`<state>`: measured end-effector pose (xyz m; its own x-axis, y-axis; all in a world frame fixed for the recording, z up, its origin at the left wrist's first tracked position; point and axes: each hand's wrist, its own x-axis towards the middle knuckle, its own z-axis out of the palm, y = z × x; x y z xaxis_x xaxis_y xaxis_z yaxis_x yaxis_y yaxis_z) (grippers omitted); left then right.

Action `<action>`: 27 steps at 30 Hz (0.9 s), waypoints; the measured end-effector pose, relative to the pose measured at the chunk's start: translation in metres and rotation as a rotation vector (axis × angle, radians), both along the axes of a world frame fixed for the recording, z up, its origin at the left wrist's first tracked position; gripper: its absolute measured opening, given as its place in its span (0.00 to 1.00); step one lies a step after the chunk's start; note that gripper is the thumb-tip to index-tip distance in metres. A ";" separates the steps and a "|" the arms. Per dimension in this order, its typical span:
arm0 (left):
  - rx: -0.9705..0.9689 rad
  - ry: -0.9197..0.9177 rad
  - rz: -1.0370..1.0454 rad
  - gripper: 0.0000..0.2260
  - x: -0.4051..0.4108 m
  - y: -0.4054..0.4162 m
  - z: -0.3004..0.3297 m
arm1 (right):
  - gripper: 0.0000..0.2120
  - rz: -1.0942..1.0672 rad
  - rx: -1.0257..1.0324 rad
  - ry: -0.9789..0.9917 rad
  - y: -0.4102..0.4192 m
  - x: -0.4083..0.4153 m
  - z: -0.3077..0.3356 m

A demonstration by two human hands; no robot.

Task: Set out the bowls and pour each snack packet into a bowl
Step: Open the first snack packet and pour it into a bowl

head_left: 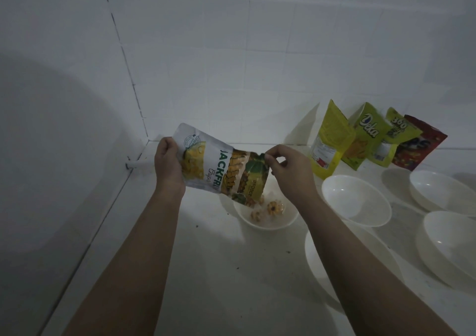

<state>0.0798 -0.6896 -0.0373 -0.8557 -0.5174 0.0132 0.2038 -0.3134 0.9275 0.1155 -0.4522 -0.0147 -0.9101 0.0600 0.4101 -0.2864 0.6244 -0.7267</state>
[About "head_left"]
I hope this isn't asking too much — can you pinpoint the small white bowl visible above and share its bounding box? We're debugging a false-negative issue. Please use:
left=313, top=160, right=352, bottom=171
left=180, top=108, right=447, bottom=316
left=409, top=170, right=476, bottom=214
left=233, top=177, right=299, bottom=231
left=321, top=175, right=392, bottom=228

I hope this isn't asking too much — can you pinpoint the person's left hand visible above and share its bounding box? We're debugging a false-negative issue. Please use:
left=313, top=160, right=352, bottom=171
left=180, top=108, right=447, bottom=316
left=153, top=137, right=187, bottom=199

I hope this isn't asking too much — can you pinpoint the person's right forearm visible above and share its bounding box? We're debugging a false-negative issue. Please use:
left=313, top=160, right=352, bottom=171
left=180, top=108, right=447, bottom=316
left=296, top=194, right=458, bottom=336

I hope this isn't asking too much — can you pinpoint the person's left forearm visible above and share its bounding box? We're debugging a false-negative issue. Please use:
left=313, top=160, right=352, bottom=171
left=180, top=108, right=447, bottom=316
left=61, top=192, right=186, bottom=336

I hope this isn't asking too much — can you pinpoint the small yellow-green snack bag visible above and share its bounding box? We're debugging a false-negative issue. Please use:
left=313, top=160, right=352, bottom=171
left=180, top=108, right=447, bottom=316
left=370, top=107, right=423, bottom=168

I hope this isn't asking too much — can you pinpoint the person's right hand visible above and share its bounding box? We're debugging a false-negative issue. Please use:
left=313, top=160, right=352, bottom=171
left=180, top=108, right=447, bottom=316
left=264, top=144, right=321, bottom=214

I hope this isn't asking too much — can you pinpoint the large white bowl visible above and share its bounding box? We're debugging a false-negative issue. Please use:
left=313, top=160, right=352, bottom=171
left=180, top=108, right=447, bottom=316
left=416, top=211, right=476, bottom=291
left=304, top=218, right=405, bottom=315

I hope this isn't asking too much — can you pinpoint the tall green snack bag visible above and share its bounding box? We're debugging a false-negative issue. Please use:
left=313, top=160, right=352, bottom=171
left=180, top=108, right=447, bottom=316
left=341, top=102, right=392, bottom=171

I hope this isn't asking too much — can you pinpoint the jackfruit chips bag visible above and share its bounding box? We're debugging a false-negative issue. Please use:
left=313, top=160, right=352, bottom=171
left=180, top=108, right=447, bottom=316
left=173, top=122, right=271, bottom=209

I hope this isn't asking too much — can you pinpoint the yellow snack bag red label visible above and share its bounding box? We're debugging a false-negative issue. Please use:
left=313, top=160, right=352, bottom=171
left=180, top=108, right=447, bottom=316
left=310, top=99, right=357, bottom=180

